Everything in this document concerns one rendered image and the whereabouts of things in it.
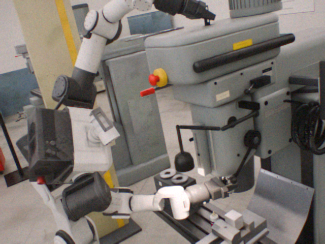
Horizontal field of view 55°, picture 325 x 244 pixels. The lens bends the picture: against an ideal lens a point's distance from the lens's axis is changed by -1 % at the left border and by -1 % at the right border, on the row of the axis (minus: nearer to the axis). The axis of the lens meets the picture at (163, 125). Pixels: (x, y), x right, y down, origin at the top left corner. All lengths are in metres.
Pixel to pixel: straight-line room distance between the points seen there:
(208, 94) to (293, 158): 0.68
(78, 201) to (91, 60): 0.53
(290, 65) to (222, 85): 0.37
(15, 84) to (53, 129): 8.87
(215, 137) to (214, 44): 0.34
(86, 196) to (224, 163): 0.52
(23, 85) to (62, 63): 7.35
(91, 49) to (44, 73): 1.44
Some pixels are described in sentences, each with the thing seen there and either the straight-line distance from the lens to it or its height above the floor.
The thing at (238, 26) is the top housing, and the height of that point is 1.87.
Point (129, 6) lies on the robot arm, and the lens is 1.15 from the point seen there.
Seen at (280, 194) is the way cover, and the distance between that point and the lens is 1.69.
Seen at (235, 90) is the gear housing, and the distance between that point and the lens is 1.11.
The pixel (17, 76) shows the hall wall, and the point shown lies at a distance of 9.99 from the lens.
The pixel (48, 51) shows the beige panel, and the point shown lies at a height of 1.84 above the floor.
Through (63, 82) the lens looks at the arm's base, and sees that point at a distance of 1.25.
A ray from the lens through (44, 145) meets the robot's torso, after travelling 1.11.
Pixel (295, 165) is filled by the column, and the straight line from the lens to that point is 1.60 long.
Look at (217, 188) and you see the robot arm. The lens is 1.31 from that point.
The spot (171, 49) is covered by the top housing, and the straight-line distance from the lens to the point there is 0.98.
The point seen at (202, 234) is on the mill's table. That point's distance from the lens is 1.61.
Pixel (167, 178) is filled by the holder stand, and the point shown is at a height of 1.13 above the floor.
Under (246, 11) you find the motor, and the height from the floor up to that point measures 1.91.
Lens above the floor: 1.96
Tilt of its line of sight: 20 degrees down
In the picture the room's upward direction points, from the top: 11 degrees counter-clockwise
